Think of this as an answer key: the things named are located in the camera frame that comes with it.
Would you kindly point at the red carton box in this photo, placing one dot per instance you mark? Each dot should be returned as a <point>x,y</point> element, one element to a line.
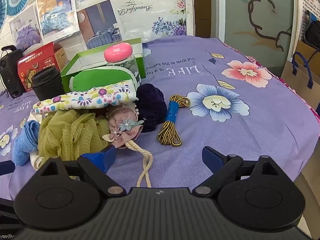
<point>32,62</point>

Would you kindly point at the blue towel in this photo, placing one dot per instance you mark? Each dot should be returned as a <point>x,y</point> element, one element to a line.
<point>25,142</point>

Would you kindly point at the glass bottle with pink lid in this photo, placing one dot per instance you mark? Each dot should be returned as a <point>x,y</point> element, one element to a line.
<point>118,51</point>

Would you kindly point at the striped blue bedding poster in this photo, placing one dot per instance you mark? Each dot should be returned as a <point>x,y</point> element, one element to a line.
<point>100,25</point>

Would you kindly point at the light blue bedding poster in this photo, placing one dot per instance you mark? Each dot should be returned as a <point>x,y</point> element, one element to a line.
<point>55,17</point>

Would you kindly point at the black speaker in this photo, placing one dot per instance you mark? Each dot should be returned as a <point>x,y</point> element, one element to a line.
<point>10,72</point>

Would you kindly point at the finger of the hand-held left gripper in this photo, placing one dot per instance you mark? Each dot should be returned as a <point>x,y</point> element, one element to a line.
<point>6,168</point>

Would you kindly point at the black cup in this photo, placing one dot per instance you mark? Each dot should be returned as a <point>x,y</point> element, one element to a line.
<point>47,85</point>

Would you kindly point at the purple floral bedsheet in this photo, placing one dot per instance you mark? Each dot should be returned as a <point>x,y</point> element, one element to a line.
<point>225,130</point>

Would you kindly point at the green pouch with white trim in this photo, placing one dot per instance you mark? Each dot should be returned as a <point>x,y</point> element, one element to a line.
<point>100,76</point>

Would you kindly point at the purple bedding poster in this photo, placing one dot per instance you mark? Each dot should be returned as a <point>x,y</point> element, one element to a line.
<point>25,30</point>

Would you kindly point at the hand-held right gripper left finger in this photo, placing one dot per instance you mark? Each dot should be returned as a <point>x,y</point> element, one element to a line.
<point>101,158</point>

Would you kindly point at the floral plastic bedding bag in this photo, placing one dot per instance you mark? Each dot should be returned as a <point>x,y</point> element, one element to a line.
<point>150,5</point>

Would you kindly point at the olive green mesh bath pouf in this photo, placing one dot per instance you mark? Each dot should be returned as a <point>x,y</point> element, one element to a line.
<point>67,135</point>

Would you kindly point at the brown cardboard box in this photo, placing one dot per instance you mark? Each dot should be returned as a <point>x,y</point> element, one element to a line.
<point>202,5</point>
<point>203,28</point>

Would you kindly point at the polka-dot white cloth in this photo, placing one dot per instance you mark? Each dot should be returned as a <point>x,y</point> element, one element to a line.
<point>82,100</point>

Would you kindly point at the dark navy velvet scrunchie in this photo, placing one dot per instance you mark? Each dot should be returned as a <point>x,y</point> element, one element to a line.
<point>151,105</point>

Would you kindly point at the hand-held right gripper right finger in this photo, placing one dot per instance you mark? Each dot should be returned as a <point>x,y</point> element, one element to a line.
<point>212,160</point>

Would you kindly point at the green cardboard box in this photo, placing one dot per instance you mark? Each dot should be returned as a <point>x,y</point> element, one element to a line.
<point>75,67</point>

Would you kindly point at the yellow and black shoelace bundle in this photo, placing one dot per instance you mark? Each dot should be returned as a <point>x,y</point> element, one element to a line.
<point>172,115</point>

